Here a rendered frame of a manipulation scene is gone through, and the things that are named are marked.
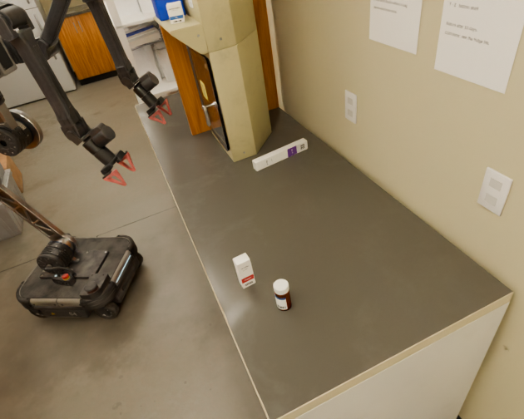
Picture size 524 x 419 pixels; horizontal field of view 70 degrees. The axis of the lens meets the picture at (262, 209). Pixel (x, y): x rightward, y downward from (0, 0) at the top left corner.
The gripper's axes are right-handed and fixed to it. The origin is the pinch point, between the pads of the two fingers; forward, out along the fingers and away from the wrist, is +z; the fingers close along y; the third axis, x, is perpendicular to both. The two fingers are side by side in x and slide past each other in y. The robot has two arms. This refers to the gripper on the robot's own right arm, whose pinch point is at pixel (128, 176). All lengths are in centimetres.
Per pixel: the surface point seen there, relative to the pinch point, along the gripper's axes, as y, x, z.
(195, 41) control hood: 20, -50, -19
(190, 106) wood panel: 51, -13, 3
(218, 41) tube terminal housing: 25, -55, -14
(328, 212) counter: -13, -62, 47
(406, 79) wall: -2, -103, 24
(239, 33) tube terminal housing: 31, -60, -11
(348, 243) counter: -29, -67, 50
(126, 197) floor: 124, 135, 44
